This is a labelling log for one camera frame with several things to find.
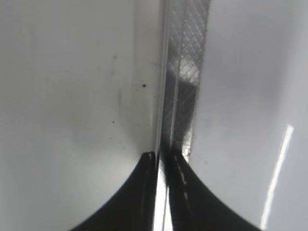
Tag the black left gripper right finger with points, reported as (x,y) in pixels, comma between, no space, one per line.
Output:
(190,205)

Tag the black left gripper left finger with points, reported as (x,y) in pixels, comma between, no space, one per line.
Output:
(131,208)

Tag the white board with grey frame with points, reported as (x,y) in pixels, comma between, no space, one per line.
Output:
(236,106)

